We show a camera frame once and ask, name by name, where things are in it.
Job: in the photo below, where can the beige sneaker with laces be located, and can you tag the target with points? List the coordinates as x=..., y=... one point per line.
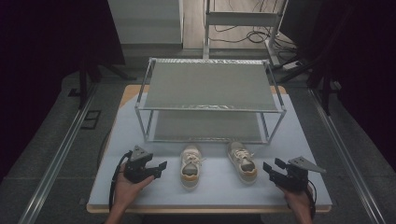
x=190, y=177
x=247, y=174

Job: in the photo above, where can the person's right hand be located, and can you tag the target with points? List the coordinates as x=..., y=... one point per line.
x=299, y=200

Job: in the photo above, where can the metal floor rail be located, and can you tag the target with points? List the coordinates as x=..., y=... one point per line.
x=345, y=155
x=54, y=168

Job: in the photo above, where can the metal two-tier shoe rack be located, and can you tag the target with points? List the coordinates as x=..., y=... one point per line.
x=210, y=85

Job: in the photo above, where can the white cabinet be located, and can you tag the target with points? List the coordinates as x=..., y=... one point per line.
x=146, y=21

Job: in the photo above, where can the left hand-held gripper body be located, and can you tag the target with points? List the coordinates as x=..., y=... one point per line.
x=138, y=169

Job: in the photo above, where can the black tripod stand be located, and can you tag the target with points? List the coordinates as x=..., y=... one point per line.
x=83, y=84
x=325, y=90

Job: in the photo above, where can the person's left hand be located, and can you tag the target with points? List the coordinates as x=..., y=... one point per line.
x=126, y=191

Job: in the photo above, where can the white power strip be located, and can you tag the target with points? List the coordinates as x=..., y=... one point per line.
x=291, y=65

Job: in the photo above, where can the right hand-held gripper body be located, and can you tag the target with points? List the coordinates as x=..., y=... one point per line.
x=294, y=179

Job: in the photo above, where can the white metal frame stand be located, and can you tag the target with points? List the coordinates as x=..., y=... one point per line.
x=241, y=19

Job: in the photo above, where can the light blue table mat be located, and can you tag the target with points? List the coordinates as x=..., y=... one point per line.
x=218, y=193

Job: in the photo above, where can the black floor socket plate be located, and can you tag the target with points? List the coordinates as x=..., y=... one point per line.
x=91, y=119

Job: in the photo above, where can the dark curtain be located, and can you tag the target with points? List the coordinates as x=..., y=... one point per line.
x=367, y=77
x=37, y=62

